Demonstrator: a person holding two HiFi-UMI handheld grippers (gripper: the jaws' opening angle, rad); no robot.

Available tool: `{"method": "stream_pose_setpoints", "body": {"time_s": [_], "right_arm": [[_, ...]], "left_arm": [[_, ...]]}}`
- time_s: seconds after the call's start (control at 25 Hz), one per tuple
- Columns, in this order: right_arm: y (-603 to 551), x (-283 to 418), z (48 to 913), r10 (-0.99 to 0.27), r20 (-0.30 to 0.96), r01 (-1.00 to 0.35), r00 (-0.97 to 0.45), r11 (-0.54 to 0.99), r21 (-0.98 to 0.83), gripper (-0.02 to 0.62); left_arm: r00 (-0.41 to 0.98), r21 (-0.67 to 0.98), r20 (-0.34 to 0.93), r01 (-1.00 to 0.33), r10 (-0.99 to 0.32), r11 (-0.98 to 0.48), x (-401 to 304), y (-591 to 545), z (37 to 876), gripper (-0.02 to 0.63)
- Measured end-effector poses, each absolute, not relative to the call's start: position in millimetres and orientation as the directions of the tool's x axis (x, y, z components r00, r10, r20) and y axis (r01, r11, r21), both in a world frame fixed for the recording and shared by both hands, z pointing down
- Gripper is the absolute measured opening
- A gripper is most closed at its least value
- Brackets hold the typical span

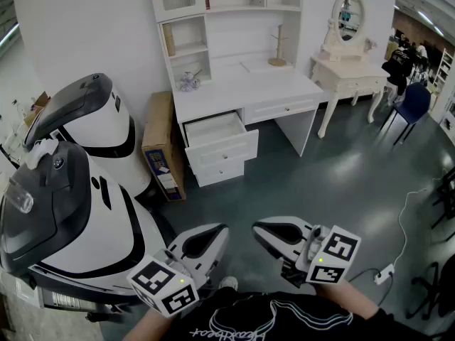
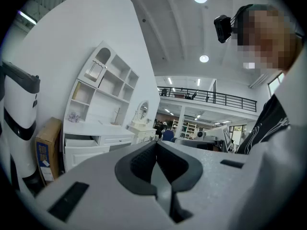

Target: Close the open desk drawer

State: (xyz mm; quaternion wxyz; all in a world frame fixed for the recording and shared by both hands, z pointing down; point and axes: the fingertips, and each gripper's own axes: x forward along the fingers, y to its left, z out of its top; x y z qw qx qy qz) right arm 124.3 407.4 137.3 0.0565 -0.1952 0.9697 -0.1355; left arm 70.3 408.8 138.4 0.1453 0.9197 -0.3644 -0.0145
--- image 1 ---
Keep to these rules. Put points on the clear plastic bottle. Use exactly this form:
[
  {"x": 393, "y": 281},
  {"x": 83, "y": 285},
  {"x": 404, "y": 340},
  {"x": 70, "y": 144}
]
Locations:
[{"x": 20, "y": 197}]

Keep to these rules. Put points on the long brown cardboard box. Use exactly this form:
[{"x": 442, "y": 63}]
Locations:
[{"x": 160, "y": 126}]

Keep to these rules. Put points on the small brown cardboard box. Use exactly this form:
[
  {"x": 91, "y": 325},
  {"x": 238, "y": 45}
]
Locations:
[{"x": 35, "y": 108}]

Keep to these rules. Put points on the person's black printed shirt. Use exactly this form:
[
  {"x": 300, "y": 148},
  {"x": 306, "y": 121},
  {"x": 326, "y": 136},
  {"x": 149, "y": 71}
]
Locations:
[{"x": 284, "y": 318}]

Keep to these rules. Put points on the person's white sneaker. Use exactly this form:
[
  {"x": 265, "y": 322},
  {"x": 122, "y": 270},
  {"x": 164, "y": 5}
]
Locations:
[{"x": 228, "y": 283}]

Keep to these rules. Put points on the blue chair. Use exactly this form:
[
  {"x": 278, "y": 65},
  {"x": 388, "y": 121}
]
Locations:
[{"x": 414, "y": 101}]

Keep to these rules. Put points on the white shelf rack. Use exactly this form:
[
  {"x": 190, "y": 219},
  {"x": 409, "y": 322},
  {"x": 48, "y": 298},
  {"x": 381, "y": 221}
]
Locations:
[{"x": 444, "y": 67}]

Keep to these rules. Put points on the oval cream vanity mirror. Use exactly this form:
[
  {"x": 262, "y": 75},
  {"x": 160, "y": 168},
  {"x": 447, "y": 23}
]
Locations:
[{"x": 346, "y": 46}]

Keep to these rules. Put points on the white power strip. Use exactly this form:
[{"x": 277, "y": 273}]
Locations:
[{"x": 384, "y": 274}]

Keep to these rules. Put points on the tan book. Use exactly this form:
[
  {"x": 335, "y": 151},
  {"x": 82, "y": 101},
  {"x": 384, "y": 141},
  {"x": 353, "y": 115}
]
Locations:
[{"x": 169, "y": 39}]

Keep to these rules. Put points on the black office chair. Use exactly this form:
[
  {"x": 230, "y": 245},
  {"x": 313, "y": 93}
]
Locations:
[{"x": 435, "y": 290}]

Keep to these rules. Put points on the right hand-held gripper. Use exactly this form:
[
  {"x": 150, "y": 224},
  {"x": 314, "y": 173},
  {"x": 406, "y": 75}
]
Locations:
[{"x": 334, "y": 258}]

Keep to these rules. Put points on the white desk hutch shelf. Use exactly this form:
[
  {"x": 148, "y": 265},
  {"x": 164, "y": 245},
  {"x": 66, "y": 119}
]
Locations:
[{"x": 227, "y": 30}]

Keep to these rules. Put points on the cream vanity table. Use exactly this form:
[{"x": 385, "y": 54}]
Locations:
[{"x": 348, "y": 75}]

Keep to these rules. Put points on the purple flower bunch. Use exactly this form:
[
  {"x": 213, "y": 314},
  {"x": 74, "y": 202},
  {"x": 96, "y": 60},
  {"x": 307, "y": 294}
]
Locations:
[{"x": 188, "y": 81}]

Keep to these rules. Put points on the person's right forearm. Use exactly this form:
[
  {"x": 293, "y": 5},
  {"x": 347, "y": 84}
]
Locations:
[{"x": 346, "y": 298}]

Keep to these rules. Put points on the white and black robot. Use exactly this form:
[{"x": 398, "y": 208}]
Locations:
[
  {"x": 103, "y": 119},
  {"x": 71, "y": 240}
]

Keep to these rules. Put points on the wooden mug tree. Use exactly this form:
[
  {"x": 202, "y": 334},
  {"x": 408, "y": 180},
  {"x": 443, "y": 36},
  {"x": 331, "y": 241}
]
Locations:
[{"x": 278, "y": 60}]

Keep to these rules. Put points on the black metal stand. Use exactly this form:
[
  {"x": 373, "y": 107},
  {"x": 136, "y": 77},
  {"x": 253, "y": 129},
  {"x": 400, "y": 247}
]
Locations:
[{"x": 446, "y": 197}]

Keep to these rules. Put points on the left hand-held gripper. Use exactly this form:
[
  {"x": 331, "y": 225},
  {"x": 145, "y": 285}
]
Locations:
[{"x": 161, "y": 286}]

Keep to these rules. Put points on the white crumpled cloth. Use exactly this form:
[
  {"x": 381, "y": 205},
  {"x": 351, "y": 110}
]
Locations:
[{"x": 41, "y": 153}]

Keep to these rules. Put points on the person's left forearm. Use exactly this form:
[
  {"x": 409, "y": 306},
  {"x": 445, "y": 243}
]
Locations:
[{"x": 145, "y": 327}]

